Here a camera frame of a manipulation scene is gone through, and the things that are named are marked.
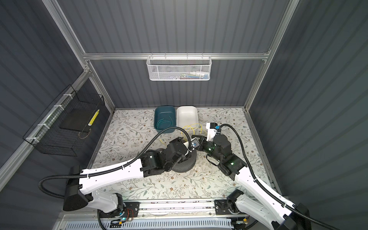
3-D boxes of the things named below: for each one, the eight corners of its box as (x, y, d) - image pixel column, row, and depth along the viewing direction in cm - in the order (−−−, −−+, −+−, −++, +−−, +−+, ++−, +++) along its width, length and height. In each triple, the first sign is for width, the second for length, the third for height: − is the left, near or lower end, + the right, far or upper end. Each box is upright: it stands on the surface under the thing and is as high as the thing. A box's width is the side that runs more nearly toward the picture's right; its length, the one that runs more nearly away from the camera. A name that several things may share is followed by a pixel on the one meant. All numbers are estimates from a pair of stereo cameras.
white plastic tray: (176, 130, 108) (175, 125, 104) (177, 110, 122) (176, 105, 117) (198, 130, 108) (198, 125, 104) (196, 110, 122) (197, 105, 117)
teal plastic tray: (152, 132, 106) (151, 128, 102) (156, 110, 121) (155, 106, 118) (175, 132, 106) (174, 128, 102) (176, 110, 121) (176, 106, 117)
